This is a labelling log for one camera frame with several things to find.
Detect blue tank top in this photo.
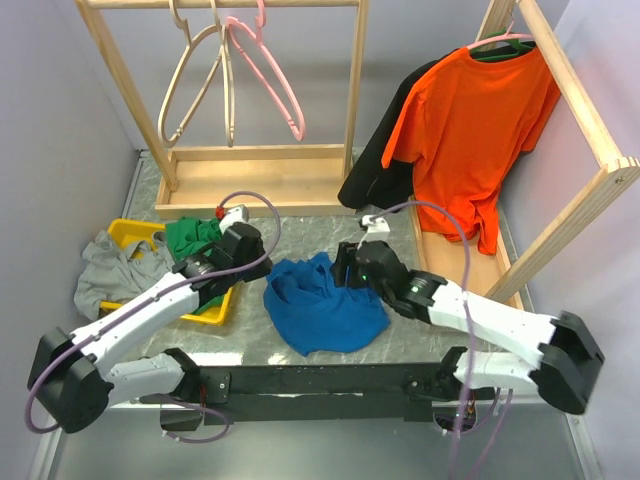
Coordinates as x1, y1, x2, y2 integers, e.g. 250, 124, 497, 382
263, 252, 390, 356

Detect yellow plastic tray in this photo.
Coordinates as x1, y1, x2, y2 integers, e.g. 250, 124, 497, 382
107, 218, 235, 326

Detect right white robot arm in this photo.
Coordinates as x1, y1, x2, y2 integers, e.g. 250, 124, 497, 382
330, 241, 605, 415

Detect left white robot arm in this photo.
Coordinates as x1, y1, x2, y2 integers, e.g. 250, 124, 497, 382
24, 222, 272, 433

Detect middle beige wooden hanger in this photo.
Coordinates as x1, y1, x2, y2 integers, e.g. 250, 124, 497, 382
210, 0, 236, 148

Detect beige wooden hanger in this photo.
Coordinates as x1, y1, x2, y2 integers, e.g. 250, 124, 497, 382
156, 0, 223, 149
210, 0, 236, 148

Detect pink hanger on back rack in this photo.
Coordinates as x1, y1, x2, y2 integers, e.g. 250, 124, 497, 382
224, 0, 306, 142

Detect left beige wooden hanger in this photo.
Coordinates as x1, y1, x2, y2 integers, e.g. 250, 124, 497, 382
156, 0, 223, 149

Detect green hanger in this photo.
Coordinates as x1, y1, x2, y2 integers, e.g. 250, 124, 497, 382
470, 27, 536, 63

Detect pink hanger under orange shirt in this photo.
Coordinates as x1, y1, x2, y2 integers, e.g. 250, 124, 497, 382
467, 20, 535, 51

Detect green shirt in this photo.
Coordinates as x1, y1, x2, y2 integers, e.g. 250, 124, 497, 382
164, 215, 226, 316

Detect back wooden clothes rack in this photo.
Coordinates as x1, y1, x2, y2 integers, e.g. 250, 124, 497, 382
76, 1, 369, 220

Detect wooden clothes rack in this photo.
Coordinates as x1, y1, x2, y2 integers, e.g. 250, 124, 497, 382
416, 1, 639, 313
76, 1, 369, 220

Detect black shirt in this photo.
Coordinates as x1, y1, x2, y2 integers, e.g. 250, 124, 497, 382
337, 45, 536, 214

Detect right wooden clothes rack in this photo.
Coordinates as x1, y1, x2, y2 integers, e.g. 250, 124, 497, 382
416, 1, 639, 313

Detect grey shirt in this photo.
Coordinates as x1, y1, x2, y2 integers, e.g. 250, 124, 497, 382
74, 230, 174, 321

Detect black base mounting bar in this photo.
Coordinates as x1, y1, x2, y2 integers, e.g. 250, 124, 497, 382
171, 363, 462, 423

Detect orange t-shirt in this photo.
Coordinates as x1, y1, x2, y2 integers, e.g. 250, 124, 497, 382
381, 48, 560, 255

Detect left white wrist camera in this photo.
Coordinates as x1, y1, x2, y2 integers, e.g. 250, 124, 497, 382
215, 204, 249, 234

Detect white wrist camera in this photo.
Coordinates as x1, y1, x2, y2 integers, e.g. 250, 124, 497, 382
215, 204, 249, 234
357, 215, 390, 249

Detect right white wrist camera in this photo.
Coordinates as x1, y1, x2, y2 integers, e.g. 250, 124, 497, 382
357, 215, 390, 249

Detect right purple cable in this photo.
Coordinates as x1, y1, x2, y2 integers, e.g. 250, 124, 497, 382
377, 201, 516, 479

